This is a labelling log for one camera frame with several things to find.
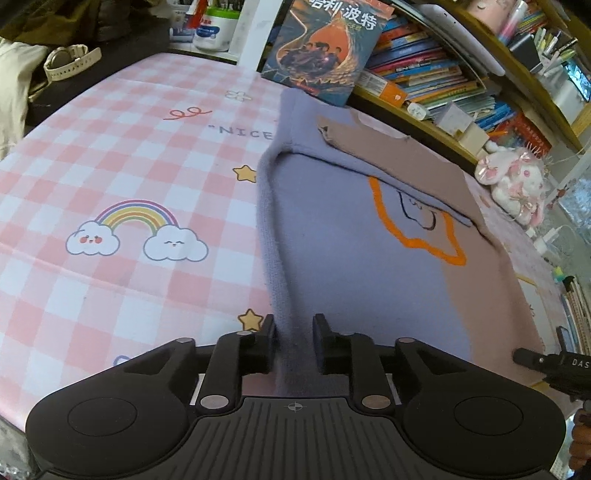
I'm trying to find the dark olive jacket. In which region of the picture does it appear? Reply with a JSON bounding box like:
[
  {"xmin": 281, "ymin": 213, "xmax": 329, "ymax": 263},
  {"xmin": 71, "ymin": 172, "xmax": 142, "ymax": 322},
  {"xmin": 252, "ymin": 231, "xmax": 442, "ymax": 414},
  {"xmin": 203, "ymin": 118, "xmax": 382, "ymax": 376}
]
[{"xmin": 1, "ymin": 0, "xmax": 158, "ymax": 47}]

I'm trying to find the white jar green lid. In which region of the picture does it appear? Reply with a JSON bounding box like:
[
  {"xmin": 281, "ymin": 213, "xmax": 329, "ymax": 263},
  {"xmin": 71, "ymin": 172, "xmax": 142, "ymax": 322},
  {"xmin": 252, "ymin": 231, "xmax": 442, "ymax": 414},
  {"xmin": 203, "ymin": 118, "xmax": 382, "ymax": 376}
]
[{"xmin": 192, "ymin": 6, "xmax": 240, "ymax": 52}]

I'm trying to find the white tablet on books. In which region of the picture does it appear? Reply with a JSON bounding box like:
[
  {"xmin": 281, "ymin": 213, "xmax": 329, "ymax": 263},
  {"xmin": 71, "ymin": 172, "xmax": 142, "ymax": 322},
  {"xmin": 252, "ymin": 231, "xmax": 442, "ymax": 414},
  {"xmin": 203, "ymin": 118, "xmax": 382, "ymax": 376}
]
[{"xmin": 418, "ymin": 4, "xmax": 506, "ymax": 77}]

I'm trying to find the stack of workbooks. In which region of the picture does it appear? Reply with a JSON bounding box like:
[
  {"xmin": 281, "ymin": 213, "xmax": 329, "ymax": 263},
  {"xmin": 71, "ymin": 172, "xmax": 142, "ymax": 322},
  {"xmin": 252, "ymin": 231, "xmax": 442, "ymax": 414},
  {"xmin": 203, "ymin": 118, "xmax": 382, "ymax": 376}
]
[{"xmin": 562, "ymin": 276, "xmax": 590, "ymax": 355}]

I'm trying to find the orange white toothpaste box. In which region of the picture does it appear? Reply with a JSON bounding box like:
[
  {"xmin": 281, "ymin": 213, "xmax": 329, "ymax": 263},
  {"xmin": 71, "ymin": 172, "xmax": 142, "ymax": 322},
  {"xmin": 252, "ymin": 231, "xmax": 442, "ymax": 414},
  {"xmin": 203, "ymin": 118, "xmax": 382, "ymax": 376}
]
[{"xmin": 356, "ymin": 70, "xmax": 407, "ymax": 107}]

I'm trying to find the wooden shelf board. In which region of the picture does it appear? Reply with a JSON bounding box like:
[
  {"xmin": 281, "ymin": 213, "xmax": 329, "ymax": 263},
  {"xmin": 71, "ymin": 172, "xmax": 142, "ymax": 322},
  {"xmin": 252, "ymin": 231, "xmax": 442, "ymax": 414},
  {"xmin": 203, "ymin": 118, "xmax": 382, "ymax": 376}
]
[{"xmin": 352, "ymin": 85, "xmax": 482, "ymax": 167}]

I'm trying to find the pink checkered desk mat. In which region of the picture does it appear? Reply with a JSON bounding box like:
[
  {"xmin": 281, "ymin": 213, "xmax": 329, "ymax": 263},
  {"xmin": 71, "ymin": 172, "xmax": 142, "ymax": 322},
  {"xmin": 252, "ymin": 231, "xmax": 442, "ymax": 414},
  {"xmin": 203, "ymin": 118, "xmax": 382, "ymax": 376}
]
[{"xmin": 1, "ymin": 54, "xmax": 542, "ymax": 427}]

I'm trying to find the white charger cube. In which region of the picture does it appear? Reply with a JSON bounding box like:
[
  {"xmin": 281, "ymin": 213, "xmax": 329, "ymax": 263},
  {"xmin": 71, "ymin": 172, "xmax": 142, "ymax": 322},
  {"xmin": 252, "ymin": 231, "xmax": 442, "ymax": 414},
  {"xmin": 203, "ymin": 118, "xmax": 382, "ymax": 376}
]
[{"xmin": 407, "ymin": 102, "xmax": 431, "ymax": 121}]

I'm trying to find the cream white garment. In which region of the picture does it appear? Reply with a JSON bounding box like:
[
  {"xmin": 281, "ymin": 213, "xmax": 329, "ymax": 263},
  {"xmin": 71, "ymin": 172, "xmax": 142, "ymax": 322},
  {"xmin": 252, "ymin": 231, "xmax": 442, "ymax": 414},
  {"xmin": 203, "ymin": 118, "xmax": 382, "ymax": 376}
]
[{"xmin": 0, "ymin": 38, "xmax": 48, "ymax": 159}]

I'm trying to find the pink white bunny plush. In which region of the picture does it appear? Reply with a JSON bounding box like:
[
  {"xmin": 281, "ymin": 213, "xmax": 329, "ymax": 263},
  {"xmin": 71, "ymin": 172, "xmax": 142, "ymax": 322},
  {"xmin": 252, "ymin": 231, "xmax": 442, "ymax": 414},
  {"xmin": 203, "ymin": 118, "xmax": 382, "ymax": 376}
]
[{"xmin": 474, "ymin": 147, "xmax": 548, "ymax": 229}]

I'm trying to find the Harry Potter book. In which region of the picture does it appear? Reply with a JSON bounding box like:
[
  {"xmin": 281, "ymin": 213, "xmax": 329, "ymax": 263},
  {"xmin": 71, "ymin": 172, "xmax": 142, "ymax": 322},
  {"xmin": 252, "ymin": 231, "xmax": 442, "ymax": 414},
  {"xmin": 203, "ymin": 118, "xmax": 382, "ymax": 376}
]
[{"xmin": 262, "ymin": 0, "xmax": 394, "ymax": 107}]

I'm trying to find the person right hand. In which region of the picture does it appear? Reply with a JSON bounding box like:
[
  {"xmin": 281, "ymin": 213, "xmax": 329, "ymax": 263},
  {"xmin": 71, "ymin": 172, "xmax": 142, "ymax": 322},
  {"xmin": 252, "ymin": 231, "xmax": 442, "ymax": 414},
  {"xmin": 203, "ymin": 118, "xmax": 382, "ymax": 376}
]
[{"xmin": 569, "ymin": 409, "xmax": 591, "ymax": 472}]

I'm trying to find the purple and brown sweater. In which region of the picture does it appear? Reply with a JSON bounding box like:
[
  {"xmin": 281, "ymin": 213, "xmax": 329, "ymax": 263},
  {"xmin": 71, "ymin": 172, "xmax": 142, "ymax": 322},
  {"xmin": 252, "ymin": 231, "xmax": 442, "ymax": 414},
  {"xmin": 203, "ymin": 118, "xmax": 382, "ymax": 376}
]
[{"xmin": 257, "ymin": 89, "xmax": 542, "ymax": 397}]

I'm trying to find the white note card box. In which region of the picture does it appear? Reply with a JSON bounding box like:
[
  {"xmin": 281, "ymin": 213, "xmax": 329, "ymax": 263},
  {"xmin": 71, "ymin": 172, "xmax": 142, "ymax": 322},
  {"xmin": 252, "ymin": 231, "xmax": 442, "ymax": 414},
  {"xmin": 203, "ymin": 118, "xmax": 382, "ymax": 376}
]
[{"xmin": 435, "ymin": 102, "xmax": 473, "ymax": 138}]

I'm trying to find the row of colourful books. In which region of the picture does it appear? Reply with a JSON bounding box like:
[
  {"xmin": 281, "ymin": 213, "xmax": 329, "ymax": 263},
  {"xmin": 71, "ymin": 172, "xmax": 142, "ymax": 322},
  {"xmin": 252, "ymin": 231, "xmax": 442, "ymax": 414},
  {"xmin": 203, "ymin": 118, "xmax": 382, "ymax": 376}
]
[{"xmin": 365, "ymin": 9, "xmax": 552, "ymax": 157}]

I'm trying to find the white wrist watch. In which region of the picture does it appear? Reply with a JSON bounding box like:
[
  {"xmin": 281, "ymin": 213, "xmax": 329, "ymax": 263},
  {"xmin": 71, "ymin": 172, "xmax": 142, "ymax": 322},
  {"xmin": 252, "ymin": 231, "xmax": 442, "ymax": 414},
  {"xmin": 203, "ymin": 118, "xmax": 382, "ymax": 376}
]
[{"xmin": 43, "ymin": 44, "xmax": 102, "ymax": 83}]

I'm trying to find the cream pen holder box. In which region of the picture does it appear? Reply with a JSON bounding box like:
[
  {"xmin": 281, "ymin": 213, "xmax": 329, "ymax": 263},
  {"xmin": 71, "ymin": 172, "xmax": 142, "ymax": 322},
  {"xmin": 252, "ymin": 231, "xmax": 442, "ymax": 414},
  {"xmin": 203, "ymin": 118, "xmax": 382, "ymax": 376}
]
[{"xmin": 459, "ymin": 123, "xmax": 489, "ymax": 156}]

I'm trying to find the black smartphone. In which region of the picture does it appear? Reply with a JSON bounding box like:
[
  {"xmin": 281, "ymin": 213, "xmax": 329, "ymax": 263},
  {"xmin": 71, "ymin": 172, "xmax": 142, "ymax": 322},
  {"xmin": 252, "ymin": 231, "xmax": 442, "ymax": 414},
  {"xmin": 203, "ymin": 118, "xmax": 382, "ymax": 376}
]
[{"xmin": 556, "ymin": 326, "xmax": 577, "ymax": 353}]

